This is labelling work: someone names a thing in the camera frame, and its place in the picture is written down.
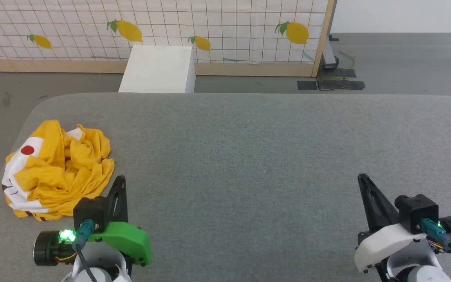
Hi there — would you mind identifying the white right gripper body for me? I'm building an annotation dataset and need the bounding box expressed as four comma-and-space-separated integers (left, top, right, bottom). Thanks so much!
354, 215, 451, 273

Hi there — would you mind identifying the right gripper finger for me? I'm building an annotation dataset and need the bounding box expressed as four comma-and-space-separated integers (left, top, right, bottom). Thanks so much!
358, 174, 375, 232
363, 174, 400, 231

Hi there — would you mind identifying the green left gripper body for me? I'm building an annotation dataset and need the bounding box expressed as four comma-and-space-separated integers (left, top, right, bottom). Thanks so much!
34, 221, 152, 267

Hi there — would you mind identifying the yellow animal face T-shirt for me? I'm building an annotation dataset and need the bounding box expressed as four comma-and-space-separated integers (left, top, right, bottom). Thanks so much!
2, 119, 115, 222

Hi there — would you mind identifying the large black floor mat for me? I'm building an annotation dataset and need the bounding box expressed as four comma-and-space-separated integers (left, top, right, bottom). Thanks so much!
317, 69, 366, 91

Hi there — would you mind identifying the grey fabric sofa seat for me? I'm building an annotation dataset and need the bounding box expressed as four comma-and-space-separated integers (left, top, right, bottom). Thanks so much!
0, 92, 451, 282

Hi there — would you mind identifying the white box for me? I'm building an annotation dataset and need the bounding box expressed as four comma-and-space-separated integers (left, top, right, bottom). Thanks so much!
118, 45, 196, 94

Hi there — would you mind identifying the grey metal stand leg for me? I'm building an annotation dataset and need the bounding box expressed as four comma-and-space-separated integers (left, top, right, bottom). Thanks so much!
323, 35, 340, 72

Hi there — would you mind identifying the lemon print partition screen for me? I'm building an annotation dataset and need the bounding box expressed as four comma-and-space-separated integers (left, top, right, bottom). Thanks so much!
0, 0, 336, 77

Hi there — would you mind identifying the left teal plug black cable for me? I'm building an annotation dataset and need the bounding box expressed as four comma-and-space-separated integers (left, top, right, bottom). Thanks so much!
72, 219, 99, 282

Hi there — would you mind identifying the teal plug black cable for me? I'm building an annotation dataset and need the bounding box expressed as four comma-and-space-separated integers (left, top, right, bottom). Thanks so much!
72, 219, 99, 282
421, 219, 451, 277

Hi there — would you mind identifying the right teal plug black cable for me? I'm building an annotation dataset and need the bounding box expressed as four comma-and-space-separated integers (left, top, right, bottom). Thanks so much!
421, 219, 451, 277

